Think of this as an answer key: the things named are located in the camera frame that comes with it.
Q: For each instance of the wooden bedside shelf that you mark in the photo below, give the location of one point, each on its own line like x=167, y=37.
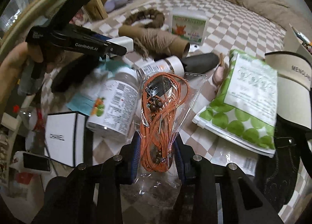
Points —
x=96, y=7

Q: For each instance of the clear bag white label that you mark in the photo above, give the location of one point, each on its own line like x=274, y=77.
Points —
x=231, y=158

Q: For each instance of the black stitched glove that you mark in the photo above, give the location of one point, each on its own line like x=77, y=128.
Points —
x=280, y=160

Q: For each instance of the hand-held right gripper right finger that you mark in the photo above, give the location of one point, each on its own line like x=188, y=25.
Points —
x=180, y=163

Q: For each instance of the white box black edges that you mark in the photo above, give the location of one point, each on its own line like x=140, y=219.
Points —
x=63, y=136

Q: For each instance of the black pouch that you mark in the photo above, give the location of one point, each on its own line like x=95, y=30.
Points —
x=199, y=62

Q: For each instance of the white charger plug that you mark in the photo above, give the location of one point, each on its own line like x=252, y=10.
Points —
x=121, y=43

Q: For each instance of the white fruit label bottle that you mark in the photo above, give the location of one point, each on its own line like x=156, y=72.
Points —
x=114, y=102

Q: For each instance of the cardboard tube with twine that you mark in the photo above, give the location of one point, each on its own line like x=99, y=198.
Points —
x=156, y=41

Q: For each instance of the green dotted wipes packet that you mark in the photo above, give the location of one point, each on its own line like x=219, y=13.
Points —
x=246, y=92

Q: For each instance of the white visor cap black band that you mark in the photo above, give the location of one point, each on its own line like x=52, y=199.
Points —
x=290, y=87

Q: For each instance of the person's left hand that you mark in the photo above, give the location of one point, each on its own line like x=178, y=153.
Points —
x=14, y=60

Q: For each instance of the brown fuzzy headband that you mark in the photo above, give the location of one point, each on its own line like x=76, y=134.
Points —
x=146, y=16

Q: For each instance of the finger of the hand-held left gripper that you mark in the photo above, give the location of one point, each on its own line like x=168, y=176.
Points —
x=78, y=2
x=102, y=37

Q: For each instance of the grey curtain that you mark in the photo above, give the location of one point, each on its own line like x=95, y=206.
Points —
x=22, y=2

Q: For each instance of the white shoe box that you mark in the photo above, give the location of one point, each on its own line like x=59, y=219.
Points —
x=296, y=41

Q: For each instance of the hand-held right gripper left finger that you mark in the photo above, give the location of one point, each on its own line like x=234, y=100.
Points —
x=135, y=160

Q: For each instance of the small white capped bottle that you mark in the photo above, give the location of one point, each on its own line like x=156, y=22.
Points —
x=165, y=65

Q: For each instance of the framed doll picture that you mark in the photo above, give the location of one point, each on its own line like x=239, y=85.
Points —
x=79, y=16

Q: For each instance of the teal wet wipes pack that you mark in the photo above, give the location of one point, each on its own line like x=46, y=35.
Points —
x=80, y=99

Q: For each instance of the white device dark screen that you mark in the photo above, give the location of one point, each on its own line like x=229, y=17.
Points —
x=36, y=163

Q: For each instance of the white box green label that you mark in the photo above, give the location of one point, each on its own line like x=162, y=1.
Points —
x=187, y=25

